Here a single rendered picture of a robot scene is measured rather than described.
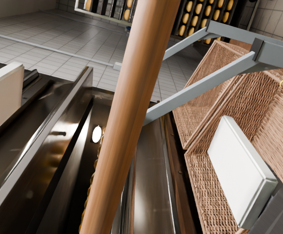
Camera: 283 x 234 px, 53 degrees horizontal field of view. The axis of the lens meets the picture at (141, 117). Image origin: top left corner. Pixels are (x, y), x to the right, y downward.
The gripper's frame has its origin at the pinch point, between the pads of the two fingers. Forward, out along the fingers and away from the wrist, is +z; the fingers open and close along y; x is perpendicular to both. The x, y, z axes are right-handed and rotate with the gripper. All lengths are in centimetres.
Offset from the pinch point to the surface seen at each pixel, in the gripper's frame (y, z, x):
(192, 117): 45, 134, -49
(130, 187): 4.3, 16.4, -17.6
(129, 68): -0.2, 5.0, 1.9
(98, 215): 0.4, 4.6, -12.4
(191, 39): 21, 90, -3
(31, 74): -51, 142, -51
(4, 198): -19, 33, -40
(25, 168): -19, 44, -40
